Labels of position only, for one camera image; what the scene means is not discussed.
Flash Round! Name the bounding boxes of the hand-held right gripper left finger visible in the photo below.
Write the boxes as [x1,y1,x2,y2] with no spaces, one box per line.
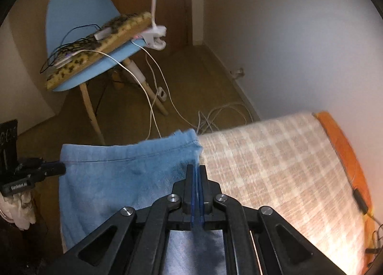
[61,165,194,275]

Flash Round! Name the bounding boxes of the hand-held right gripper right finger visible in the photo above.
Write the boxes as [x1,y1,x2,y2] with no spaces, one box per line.
[197,165,344,275]

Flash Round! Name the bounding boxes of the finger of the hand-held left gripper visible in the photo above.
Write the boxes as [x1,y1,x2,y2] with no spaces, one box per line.
[45,161,67,177]

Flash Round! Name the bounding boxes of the blue towel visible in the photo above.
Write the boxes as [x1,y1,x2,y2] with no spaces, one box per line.
[59,129,204,254]

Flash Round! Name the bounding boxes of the person's left hand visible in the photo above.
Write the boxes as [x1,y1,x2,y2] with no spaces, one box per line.
[0,192,37,231]

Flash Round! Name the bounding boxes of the beige plaid blanket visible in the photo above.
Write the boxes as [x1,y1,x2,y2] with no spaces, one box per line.
[197,112,371,275]

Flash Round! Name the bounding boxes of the small white device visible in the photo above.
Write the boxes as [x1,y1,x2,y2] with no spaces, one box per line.
[55,54,73,68]
[94,27,113,40]

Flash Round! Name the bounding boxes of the white power plug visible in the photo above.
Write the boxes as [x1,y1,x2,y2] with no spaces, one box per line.
[156,86,168,104]

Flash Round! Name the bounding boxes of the orange bed sheet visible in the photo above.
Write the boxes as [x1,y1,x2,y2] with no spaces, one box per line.
[314,111,376,267]

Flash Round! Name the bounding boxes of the leopard pattern cushion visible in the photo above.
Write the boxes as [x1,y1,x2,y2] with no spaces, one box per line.
[45,12,153,90]

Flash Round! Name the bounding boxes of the light blue chair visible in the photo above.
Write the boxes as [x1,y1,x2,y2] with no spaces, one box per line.
[45,0,169,146]

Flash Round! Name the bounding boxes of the white clip lamp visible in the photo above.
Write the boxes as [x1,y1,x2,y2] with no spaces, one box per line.
[132,0,167,52]

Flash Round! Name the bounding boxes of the coiled white cable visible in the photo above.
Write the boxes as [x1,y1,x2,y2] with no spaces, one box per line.
[197,102,255,135]

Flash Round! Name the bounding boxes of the thin black cables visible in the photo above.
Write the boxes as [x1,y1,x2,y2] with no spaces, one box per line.
[40,24,103,74]

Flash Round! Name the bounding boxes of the black cable with inline box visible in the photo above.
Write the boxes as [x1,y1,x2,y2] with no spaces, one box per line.
[349,170,383,255]

